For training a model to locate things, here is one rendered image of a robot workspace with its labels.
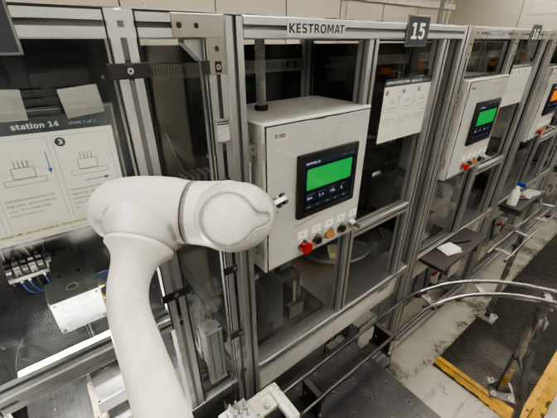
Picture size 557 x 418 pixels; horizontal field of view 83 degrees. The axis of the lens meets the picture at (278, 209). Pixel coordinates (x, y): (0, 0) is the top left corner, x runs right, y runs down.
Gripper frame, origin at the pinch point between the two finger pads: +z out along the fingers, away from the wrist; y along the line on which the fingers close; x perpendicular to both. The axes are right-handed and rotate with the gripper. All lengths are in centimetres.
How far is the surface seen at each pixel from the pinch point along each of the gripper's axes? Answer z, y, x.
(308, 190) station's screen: 12.5, -11.0, 0.2
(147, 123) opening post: -22.1, 9.7, -25.3
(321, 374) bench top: 58, 24, 72
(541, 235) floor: 314, -217, 167
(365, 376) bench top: 59, 7, 82
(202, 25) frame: -21.2, -9.0, -36.3
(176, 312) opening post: -1.7, 35.2, 11.6
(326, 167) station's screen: 14.4, -19.1, -3.2
